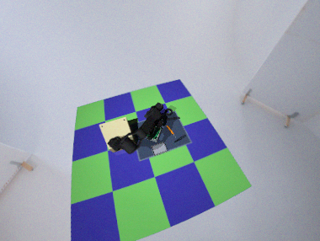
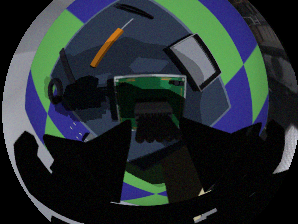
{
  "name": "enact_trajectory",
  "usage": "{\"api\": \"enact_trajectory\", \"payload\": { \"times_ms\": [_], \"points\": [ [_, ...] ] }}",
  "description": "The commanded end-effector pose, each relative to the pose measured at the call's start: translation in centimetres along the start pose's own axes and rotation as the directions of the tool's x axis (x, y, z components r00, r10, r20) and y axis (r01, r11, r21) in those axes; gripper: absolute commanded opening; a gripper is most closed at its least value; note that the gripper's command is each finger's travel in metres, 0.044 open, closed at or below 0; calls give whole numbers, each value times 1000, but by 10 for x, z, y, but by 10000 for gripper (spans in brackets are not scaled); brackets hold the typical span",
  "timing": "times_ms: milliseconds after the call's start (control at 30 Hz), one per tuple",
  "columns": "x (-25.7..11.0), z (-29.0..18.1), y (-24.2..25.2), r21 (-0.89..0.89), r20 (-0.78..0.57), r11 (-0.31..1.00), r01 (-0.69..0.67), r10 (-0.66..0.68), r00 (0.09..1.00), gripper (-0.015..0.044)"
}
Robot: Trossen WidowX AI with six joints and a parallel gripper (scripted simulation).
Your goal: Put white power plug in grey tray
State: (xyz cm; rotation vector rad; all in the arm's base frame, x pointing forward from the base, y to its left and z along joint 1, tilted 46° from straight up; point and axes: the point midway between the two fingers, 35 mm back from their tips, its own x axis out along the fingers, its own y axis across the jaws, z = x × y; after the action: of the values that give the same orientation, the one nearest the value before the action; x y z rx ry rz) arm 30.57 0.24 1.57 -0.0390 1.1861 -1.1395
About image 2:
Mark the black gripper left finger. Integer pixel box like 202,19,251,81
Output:
43,120,132,204

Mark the dark blue-grey mat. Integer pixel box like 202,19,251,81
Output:
49,0,231,172

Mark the green circuit board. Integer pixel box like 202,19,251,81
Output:
116,77,185,129

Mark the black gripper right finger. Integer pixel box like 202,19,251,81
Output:
180,117,262,193

